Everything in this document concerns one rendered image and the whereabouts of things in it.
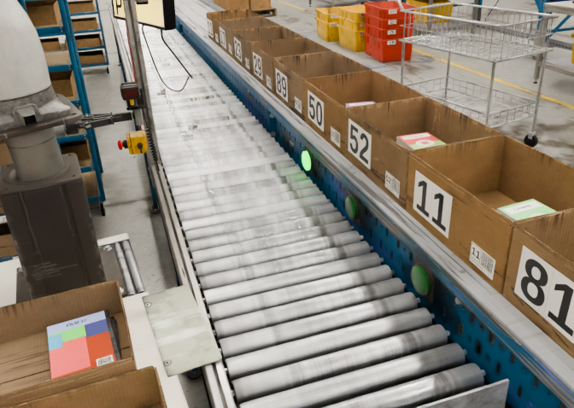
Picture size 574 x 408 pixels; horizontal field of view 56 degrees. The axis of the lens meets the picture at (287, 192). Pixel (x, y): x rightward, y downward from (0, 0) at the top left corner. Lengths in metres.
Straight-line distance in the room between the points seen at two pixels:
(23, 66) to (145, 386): 0.69
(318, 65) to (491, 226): 1.53
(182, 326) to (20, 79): 0.64
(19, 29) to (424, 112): 1.22
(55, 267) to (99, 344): 0.27
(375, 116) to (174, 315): 0.90
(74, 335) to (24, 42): 0.63
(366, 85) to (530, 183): 0.91
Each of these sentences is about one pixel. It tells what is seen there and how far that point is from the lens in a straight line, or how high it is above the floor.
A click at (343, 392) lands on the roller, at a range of 1.16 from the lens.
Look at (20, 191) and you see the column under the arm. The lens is 1.34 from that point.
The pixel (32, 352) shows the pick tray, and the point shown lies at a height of 0.76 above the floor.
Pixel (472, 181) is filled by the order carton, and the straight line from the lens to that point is 1.56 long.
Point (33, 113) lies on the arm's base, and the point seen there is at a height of 1.25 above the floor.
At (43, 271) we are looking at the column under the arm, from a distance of 1.44.
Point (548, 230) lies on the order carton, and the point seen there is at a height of 1.02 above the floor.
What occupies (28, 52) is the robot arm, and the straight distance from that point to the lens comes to 1.28.
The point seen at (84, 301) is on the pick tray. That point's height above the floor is 0.81.
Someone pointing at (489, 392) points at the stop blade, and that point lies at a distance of 1.12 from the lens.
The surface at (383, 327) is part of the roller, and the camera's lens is 1.29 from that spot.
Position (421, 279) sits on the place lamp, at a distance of 1.31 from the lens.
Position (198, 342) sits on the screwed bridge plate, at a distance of 1.27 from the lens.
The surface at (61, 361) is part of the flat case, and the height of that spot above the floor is 0.80.
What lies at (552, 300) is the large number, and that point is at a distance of 1.09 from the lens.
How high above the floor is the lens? 1.58
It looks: 27 degrees down
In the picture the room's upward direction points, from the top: 3 degrees counter-clockwise
